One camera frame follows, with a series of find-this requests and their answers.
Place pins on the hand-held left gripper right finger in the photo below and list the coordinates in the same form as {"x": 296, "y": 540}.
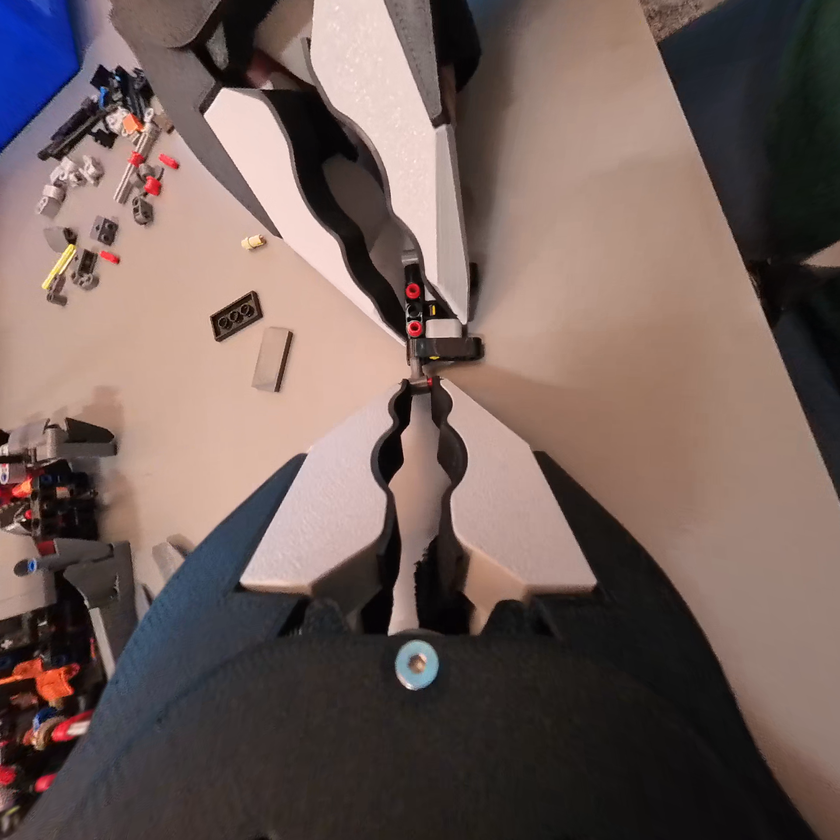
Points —
{"x": 518, "y": 518}

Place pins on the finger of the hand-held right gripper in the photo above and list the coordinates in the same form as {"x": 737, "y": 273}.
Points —
{"x": 262, "y": 164}
{"x": 380, "y": 98}

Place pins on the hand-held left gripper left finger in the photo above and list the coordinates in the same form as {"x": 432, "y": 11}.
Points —
{"x": 321, "y": 518}

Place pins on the small grey lego connector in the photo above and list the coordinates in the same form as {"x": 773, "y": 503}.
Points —
{"x": 415, "y": 384}

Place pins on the black lego frame assembly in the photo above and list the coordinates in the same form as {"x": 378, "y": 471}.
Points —
{"x": 453, "y": 348}

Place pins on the tan lego pin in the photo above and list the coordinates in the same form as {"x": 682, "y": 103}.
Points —
{"x": 253, "y": 243}

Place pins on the pile of loose lego pieces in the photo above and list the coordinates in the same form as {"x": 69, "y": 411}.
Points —
{"x": 131, "y": 164}

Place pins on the black three-hole lego plate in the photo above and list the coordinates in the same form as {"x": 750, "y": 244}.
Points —
{"x": 236, "y": 317}

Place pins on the grey lego wing panel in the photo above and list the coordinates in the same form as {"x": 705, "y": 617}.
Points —
{"x": 170, "y": 558}

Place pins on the grey flat lego tile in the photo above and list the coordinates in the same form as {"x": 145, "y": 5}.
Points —
{"x": 270, "y": 359}

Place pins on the partly built lego car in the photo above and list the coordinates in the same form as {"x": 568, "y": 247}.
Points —
{"x": 52, "y": 499}

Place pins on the blue storage bin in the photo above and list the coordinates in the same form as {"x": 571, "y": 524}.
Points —
{"x": 26, "y": 65}

